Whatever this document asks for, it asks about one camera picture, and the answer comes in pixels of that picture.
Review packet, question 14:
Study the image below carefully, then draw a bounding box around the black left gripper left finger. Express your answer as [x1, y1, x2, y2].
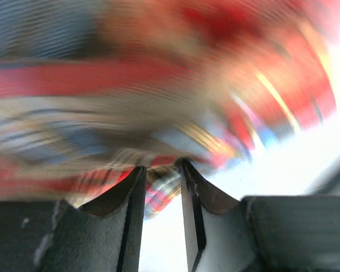
[0, 167, 147, 272]

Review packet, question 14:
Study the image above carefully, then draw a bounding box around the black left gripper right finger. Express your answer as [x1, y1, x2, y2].
[180, 161, 340, 271]

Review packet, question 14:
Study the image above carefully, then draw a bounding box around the brown red plaid shirt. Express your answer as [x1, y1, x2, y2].
[0, 1, 340, 217]

